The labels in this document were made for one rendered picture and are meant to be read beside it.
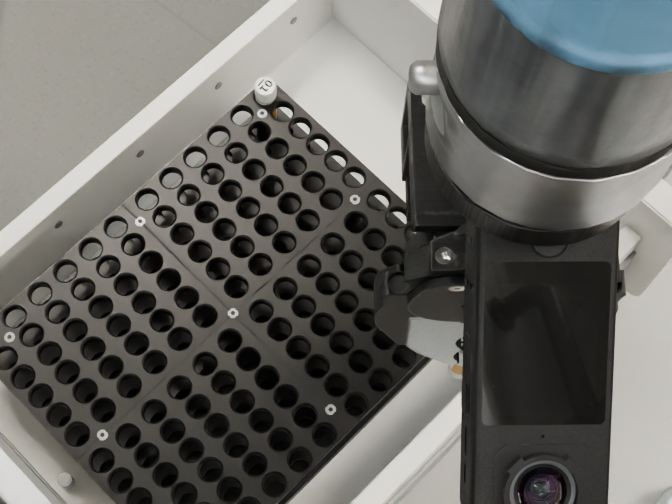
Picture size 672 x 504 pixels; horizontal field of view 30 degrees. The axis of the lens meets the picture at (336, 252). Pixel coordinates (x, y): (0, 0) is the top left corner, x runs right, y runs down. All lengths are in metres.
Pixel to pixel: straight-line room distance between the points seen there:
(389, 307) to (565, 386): 0.09
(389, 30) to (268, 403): 0.24
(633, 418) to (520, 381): 0.42
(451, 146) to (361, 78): 0.44
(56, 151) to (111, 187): 0.98
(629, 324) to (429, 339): 0.34
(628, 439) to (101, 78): 1.11
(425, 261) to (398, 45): 0.34
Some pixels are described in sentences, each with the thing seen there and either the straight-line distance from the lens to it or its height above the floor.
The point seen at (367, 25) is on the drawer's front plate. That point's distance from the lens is 0.78.
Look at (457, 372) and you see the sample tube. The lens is 0.60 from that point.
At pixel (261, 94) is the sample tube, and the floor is 0.91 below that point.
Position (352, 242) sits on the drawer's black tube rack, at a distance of 0.68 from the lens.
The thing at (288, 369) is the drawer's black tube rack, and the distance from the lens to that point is 0.66.
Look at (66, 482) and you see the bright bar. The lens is 0.71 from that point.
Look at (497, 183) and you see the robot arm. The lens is 0.34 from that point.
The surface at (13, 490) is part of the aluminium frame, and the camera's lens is 0.57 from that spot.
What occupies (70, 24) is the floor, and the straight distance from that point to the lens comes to 1.80.
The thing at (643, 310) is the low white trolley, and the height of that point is 0.76.
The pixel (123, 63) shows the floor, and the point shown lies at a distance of 1.76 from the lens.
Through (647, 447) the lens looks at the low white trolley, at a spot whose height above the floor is 0.76.
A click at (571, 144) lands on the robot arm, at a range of 0.31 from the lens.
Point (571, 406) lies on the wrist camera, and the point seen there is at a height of 1.15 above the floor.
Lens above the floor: 1.54
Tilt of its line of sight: 71 degrees down
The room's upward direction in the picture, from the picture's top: 2 degrees clockwise
